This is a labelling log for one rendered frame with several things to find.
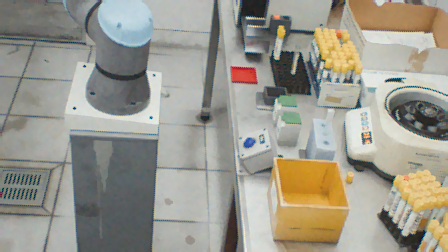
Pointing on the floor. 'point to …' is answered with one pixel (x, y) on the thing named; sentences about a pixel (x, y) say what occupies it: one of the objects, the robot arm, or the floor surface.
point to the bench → (260, 226)
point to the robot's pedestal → (113, 190)
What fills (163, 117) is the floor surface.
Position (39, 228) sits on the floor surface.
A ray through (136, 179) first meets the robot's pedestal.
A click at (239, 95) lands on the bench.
